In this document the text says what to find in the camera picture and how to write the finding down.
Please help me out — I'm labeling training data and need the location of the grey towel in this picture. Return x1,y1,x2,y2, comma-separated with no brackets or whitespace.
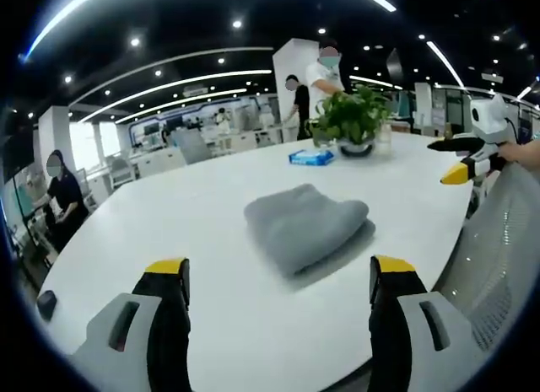
243,183,376,278

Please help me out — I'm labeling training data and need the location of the person's right hand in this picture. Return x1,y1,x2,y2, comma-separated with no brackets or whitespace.
496,138,540,170

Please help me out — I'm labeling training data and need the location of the clear glass jar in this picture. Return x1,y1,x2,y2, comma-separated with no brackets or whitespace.
374,118,393,156

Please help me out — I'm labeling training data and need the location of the small black case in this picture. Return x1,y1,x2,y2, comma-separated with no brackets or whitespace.
35,289,57,321

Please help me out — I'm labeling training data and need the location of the white mesh office chair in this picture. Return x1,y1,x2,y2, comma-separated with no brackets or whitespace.
425,158,540,355

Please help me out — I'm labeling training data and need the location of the green potted plant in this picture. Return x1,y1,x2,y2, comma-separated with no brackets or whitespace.
304,84,394,158

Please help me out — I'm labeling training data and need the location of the blue wet wipes packet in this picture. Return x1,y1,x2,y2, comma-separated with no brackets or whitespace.
288,148,337,168

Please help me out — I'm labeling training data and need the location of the grey office chair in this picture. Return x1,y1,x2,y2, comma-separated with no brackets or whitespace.
170,128,212,165

